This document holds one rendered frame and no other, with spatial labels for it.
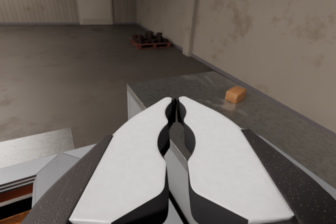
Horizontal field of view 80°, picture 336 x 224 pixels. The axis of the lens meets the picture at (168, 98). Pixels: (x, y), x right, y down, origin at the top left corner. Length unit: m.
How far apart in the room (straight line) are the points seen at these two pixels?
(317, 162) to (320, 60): 2.45
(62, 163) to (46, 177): 0.08
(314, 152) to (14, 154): 1.30
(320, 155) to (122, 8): 9.23
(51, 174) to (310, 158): 0.95
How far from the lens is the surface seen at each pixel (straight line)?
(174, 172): 0.78
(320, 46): 3.20
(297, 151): 0.85
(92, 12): 9.40
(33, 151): 1.25
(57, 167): 0.98
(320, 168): 0.83
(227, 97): 1.03
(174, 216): 0.79
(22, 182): 1.00
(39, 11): 9.44
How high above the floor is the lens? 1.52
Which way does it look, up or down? 28 degrees down
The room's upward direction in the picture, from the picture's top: 4 degrees clockwise
